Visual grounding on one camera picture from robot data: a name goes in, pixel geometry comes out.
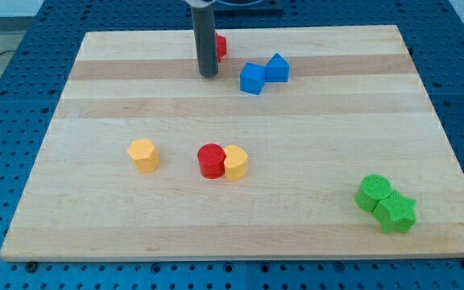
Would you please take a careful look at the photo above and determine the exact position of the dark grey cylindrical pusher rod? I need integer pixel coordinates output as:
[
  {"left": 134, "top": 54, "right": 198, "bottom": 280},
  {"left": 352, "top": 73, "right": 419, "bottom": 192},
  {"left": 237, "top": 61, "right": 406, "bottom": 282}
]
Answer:
[{"left": 191, "top": 5, "right": 218, "bottom": 78}]

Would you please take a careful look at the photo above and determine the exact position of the red star block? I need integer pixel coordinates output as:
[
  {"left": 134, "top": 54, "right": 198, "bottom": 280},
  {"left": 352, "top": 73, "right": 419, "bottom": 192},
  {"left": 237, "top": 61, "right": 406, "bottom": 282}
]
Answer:
[{"left": 216, "top": 33, "right": 228, "bottom": 62}]

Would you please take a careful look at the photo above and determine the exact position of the red circle block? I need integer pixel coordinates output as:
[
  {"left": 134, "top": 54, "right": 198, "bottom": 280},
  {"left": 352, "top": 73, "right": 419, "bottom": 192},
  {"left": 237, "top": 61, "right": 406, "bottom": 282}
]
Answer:
[{"left": 197, "top": 143, "right": 226, "bottom": 179}]

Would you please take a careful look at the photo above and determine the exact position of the yellow hexagon block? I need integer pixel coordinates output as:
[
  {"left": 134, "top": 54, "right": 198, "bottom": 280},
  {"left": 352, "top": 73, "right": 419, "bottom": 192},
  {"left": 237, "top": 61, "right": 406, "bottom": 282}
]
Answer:
[{"left": 126, "top": 139, "right": 160, "bottom": 173}]

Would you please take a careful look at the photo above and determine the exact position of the green circle block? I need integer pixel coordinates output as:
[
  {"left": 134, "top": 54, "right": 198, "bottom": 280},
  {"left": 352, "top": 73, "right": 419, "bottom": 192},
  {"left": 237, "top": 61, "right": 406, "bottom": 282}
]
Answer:
[{"left": 354, "top": 174, "right": 392, "bottom": 213}]

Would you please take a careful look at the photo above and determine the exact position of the green star block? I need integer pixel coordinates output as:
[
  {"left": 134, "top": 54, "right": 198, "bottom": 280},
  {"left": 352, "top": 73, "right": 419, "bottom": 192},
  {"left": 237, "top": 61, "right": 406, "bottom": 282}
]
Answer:
[{"left": 372, "top": 190, "right": 416, "bottom": 234}]

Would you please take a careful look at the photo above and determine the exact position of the blue cube block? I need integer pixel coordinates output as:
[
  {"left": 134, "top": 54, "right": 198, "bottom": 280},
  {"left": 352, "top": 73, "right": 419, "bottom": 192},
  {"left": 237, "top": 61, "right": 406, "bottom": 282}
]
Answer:
[{"left": 240, "top": 63, "right": 266, "bottom": 95}]

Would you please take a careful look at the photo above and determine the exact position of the blue pentagon house block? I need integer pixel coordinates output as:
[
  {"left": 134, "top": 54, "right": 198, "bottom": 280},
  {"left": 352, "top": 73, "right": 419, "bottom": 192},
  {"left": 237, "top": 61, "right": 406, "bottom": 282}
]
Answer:
[{"left": 265, "top": 53, "right": 290, "bottom": 82}]

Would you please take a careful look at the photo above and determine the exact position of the yellow heart block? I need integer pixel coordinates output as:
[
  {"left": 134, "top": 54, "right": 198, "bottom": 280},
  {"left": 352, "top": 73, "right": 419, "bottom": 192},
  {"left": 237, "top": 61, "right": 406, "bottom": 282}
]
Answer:
[{"left": 224, "top": 145, "right": 249, "bottom": 181}]

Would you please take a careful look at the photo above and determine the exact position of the light wooden board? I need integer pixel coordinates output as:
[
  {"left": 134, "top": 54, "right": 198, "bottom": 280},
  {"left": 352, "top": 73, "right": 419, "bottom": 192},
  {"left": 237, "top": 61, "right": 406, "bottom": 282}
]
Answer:
[{"left": 0, "top": 25, "right": 464, "bottom": 262}]

